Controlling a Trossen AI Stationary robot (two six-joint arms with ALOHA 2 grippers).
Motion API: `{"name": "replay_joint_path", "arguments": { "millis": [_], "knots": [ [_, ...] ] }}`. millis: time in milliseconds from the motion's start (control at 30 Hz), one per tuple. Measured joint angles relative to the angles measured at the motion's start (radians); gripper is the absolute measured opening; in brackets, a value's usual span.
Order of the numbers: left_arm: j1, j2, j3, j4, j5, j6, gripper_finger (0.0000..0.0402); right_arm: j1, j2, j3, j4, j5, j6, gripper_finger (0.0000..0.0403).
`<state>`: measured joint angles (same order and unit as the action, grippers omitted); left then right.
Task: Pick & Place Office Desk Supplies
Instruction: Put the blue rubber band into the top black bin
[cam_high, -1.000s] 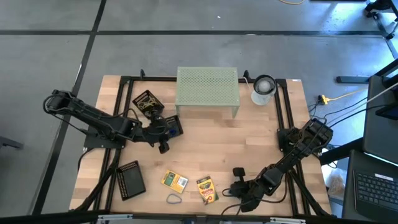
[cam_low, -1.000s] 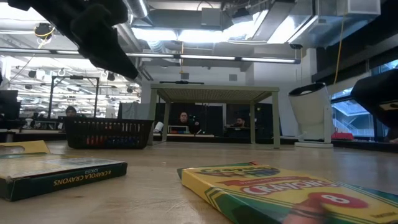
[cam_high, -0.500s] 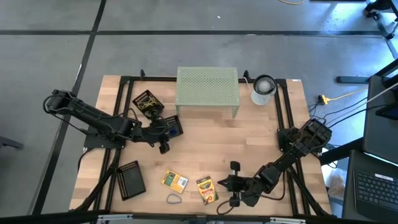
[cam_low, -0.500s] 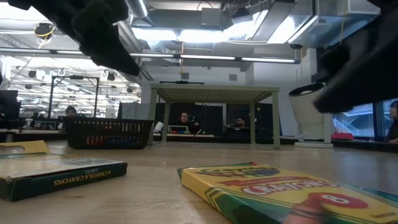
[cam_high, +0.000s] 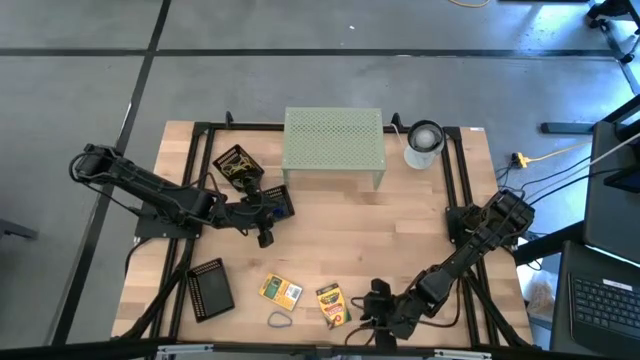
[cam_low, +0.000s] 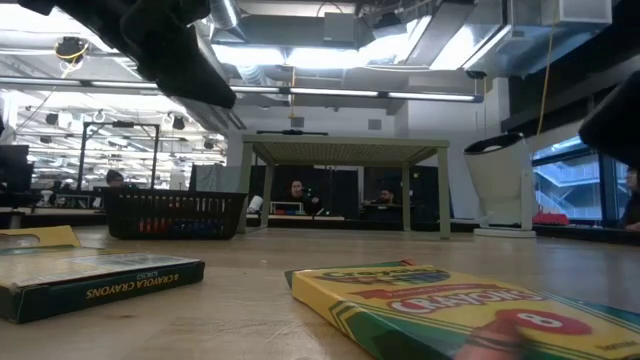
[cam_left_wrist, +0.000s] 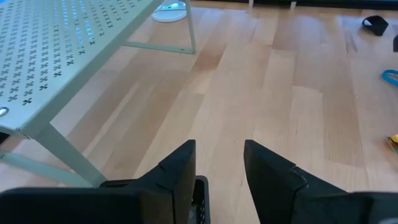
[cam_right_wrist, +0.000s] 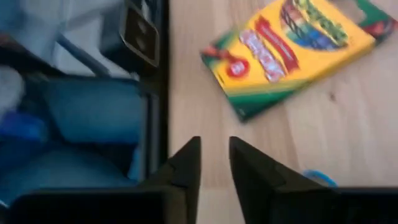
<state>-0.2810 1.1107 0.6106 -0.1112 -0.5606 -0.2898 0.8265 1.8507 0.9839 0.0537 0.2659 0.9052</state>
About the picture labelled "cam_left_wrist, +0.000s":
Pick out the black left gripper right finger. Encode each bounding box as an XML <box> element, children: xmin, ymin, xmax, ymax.
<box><xmin>244</xmin><ymin>139</ymin><xmax>346</xmax><ymax>224</ymax></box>

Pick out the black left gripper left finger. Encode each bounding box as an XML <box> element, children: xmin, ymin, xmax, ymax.
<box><xmin>126</xmin><ymin>139</ymin><xmax>198</xmax><ymax>224</ymax></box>

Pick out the small black mesh basket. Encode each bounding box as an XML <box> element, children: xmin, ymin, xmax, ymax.
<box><xmin>98</xmin><ymin>175</ymin><xmax>211</xmax><ymax>224</ymax></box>

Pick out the crayon box yellow front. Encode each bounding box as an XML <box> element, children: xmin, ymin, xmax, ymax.
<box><xmin>386</xmin><ymin>133</ymin><xmax>398</xmax><ymax>155</ymax></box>

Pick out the blue rubber band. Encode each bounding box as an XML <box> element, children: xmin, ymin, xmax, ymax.
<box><xmin>381</xmin><ymin>68</ymin><xmax>398</xmax><ymax>88</ymax></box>

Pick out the green perforated metal shelf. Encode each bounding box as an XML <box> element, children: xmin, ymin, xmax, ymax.
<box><xmin>0</xmin><ymin>0</ymin><xmax>197</xmax><ymax>189</ymax></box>

